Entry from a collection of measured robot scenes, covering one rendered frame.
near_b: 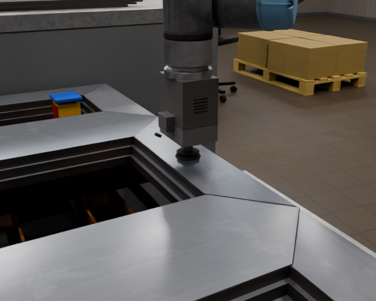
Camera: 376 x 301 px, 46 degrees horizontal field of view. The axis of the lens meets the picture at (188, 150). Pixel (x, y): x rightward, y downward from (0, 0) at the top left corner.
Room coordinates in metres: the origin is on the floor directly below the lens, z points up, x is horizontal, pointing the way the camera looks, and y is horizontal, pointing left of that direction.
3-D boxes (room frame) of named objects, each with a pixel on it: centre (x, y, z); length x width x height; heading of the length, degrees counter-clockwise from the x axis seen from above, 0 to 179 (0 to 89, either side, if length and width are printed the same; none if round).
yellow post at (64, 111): (0.98, 0.28, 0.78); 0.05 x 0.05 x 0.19; 28
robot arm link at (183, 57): (0.69, 0.00, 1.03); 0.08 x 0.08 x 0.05
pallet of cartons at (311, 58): (4.98, -1.21, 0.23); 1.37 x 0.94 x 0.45; 22
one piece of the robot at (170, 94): (0.69, 0.01, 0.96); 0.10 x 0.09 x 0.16; 118
